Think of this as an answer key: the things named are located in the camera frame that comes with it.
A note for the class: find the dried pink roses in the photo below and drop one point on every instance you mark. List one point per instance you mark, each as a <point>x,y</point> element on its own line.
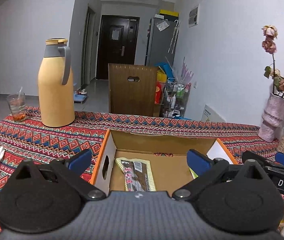
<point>275,70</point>

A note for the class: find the striped yellow snack packet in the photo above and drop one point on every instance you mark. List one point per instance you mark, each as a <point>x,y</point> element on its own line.
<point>137,173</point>

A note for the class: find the grey refrigerator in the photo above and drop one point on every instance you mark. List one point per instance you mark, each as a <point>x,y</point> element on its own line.
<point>159,37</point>

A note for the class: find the yellow thermos jug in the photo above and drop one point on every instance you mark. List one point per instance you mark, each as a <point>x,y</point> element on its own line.
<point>55,84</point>

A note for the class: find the pink textured vase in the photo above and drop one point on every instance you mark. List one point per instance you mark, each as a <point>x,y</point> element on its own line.
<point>272,117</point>

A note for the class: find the red orange cardboard box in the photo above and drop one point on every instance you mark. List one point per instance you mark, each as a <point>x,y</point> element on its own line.
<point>166,153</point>

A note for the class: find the wire storage rack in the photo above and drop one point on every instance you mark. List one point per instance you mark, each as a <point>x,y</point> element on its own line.
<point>174,99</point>

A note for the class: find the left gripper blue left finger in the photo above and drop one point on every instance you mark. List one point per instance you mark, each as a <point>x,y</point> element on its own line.
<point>79,162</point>

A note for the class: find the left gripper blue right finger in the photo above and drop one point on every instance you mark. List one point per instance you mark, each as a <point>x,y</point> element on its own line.
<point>198,162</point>

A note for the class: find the glass cup with tea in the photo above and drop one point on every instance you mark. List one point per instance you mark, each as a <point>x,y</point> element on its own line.
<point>17,105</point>

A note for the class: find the brown cardboard box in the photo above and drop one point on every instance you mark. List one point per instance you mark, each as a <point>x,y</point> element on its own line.
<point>132,89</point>

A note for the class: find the dark entrance door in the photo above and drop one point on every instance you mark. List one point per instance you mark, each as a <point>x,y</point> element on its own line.
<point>117,42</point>

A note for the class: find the patterned red tablecloth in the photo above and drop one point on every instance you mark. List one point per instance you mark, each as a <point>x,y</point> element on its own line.
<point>30,139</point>

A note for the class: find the lime green snack packet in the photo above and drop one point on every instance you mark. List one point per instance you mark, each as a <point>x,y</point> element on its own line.
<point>194,175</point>

